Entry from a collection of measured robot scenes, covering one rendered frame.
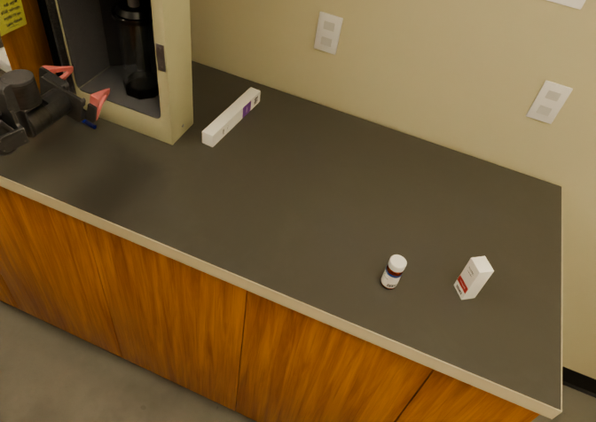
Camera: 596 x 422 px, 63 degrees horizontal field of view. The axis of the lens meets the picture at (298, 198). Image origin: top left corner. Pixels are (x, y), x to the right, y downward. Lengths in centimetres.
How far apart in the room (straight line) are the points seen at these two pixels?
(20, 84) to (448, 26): 101
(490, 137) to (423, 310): 64
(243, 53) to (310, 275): 82
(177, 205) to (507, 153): 96
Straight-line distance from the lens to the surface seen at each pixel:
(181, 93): 133
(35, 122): 111
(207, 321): 138
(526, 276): 130
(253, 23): 158
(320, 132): 146
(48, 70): 120
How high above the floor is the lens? 183
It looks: 46 degrees down
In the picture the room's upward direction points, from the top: 11 degrees clockwise
